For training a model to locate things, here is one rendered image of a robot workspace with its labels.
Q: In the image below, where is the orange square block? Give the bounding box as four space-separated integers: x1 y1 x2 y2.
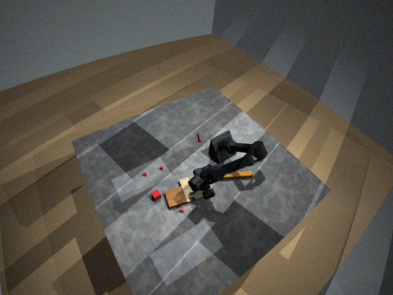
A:
165 186 187 209

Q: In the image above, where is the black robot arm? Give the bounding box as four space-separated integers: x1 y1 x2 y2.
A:
188 136 267 192

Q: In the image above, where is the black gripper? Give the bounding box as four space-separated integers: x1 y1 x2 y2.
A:
193 168 216 199

